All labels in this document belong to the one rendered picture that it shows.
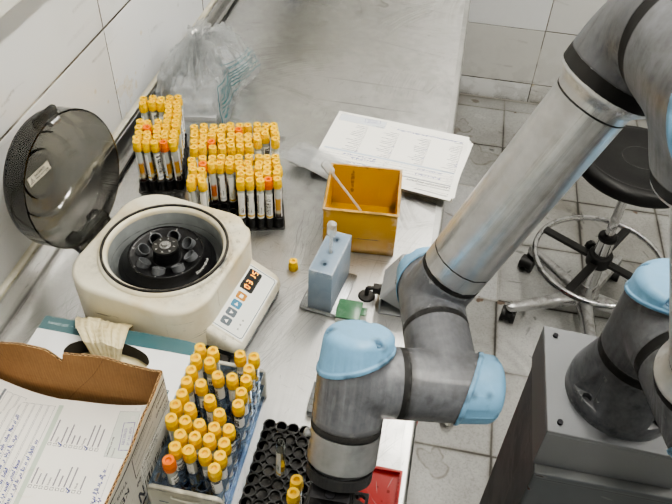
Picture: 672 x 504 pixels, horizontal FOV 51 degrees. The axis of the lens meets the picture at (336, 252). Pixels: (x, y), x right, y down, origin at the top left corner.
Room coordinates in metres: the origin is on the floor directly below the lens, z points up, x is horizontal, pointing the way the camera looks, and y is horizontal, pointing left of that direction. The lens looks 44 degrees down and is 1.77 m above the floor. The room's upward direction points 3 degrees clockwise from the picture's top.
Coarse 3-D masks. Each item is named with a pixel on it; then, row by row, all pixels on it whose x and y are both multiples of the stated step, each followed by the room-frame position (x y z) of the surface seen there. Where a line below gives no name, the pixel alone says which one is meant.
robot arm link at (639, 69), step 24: (648, 0) 0.52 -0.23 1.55; (648, 24) 0.50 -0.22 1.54; (624, 48) 0.51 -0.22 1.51; (648, 48) 0.48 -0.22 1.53; (624, 72) 0.51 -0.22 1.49; (648, 72) 0.47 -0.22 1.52; (648, 96) 0.45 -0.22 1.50; (648, 120) 0.45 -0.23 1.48; (648, 144) 0.46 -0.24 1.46; (648, 360) 0.51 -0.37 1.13; (648, 384) 0.48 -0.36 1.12
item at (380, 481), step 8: (376, 472) 0.49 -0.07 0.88; (384, 472) 0.49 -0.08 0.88; (392, 472) 0.49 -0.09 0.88; (400, 472) 0.49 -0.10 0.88; (376, 480) 0.48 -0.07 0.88; (384, 480) 0.48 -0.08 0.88; (392, 480) 0.48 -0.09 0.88; (400, 480) 0.47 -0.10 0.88; (368, 488) 0.46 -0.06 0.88; (376, 488) 0.46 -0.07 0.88; (384, 488) 0.46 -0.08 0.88; (392, 488) 0.47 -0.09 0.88; (400, 488) 0.46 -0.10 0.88; (376, 496) 0.45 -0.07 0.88; (384, 496) 0.45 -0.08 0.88; (392, 496) 0.45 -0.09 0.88
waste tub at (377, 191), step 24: (336, 168) 1.05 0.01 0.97; (360, 168) 1.05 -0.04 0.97; (384, 168) 1.05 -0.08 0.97; (336, 192) 1.05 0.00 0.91; (360, 192) 1.05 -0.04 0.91; (384, 192) 1.04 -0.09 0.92; (336, 216) 0.92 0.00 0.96; (360, 216) 0.92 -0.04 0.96; (384, 216) 0.92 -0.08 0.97; (360, 240) 0.92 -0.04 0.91; (384, 240) 0.92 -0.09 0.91
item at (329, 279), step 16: (336, 240) 0.85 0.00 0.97; (320, 256) 0.81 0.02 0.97; (336, 256) 0.81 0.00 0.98; (320, 272) 0.77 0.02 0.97; (336, 272) 0.79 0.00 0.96; (320, 288) 0.77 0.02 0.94; (336, 288) 0.79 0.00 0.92; (304, 304) 0.78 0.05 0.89; (320, 304) 0.77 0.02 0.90; (336, 304) 0.79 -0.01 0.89
